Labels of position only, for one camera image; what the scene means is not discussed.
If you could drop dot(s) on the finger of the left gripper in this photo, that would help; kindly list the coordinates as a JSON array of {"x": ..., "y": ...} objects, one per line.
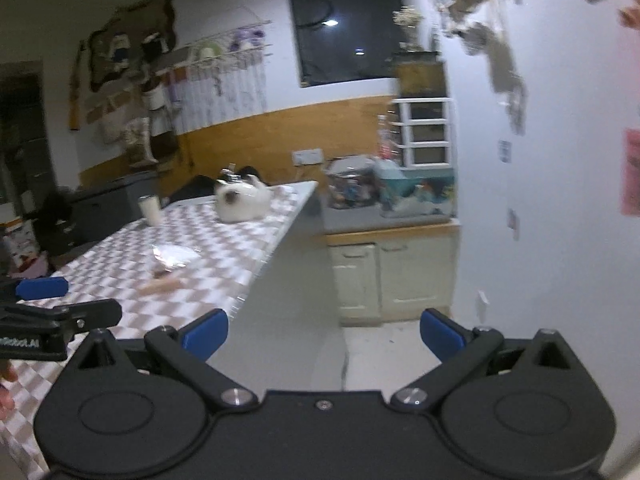
[
  {"x": 81, "y": 318},
  {"x": 33, "y": 289}
]

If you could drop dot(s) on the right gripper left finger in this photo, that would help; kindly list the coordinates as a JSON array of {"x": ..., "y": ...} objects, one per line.
[{"x": 182, "y": 355}]

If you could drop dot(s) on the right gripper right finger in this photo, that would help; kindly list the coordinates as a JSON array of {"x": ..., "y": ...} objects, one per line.
[{"x": 461, "y": 353}]

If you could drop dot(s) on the clear plastic wrapper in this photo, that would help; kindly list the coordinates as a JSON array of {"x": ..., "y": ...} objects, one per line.
[{"x": 169, "y": 258}]

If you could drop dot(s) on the checkered brown white tablecloth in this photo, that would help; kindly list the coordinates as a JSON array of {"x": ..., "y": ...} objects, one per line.
[{"x": 250, "y": 270}]

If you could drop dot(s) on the dark grey storage bin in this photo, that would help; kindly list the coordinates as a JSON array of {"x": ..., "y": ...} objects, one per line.
[{"x": 103, "y": 209}]

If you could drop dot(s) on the cream cabinet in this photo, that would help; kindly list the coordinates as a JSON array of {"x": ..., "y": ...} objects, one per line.
[{"x": 392, "y": 275}]

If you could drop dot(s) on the white cup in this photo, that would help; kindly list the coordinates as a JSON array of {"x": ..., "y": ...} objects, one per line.
[{"x": 151, "y": 209}]

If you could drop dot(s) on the white ceramic cat figurine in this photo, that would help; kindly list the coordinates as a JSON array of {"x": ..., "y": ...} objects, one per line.
[{"x": 242, "y": 200}]

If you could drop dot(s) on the colourful illustrated box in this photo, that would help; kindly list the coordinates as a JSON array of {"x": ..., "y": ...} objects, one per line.
[{"x": 415, "y": 192}]

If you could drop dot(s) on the clear box with toys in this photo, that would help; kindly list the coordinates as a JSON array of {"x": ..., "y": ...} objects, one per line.
[{"x": 351, "y": 181}]

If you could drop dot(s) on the white drawer organizer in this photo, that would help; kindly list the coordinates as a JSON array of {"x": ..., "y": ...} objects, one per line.
[{"x": 421, "y": 132}]

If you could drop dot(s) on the pink labelled bottle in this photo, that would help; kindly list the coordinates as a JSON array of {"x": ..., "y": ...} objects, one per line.
[{"x": 385, "y": 147}]

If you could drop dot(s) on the glass fish tank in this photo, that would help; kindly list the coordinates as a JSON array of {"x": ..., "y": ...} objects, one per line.
[{"x": 420, "y": 75}]

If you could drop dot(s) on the dried flower bouquet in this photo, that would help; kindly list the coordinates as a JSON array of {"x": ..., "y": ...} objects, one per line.
[{"x": 409, "y": 19}]

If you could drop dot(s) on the dark window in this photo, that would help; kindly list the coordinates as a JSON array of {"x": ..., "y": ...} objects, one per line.
[{"x": 344, "y": 40}]

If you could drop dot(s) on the white wall socket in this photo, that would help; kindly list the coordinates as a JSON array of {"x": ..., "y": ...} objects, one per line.
[{"x": 310, "y": 157}]

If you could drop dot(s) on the pink wall poster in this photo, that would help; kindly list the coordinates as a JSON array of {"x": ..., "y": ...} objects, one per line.
[{"x": 631, "y": 174}]

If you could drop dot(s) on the dark shaped wall rug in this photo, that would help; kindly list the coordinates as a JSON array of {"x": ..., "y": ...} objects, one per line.
[{"x": 134, "y": 37}]

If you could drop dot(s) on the macrame wall hanging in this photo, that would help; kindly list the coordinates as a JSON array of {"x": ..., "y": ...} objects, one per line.
[{"x": 218, "y": 78}]

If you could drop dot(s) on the photo collage wall decoration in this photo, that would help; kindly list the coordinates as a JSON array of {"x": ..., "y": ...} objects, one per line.
[{"x": 482, "y": 29}]

